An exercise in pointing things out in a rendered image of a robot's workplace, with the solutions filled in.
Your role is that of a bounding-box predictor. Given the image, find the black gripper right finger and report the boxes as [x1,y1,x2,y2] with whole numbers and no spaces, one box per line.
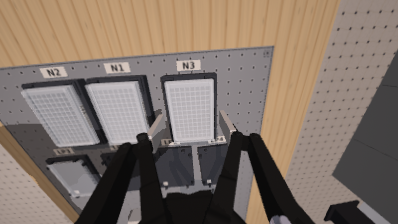
[204,110,315,224]

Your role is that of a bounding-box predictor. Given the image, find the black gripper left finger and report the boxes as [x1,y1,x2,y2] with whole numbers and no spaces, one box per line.
[74,114,168,224]

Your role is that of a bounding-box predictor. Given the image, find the black l-shaped nest locator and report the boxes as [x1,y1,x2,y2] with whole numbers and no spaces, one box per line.
[21,78,108,145]

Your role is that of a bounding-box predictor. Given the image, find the black l-shaped nest bracket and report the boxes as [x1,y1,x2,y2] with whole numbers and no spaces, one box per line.
[161,72,217,142]

